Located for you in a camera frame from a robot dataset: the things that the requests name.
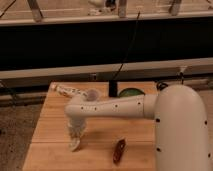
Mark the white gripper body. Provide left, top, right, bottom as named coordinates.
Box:
left=68, top=119, right=86, bottom=138

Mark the clear plastic cup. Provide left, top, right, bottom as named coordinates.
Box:
left=86, top=89, right=100, bottom=101

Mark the green round plate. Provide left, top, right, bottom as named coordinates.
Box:
left=118, top=88, right=145, bottom=97

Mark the black post on table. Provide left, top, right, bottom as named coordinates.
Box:
left=109, top=80, right=118, bottom=97

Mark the black hanging cable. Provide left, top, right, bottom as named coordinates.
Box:
left=111, top=11, right=142, bottom=83

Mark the white wrapped snack bar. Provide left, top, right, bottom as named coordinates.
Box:
left=51, top=84, right=88, bottom=98

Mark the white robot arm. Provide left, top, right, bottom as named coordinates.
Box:
left=65, top=85, right=213, bottom=171

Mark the brown wooden object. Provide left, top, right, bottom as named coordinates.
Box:
left=113, top=139, right=126, bottom=164

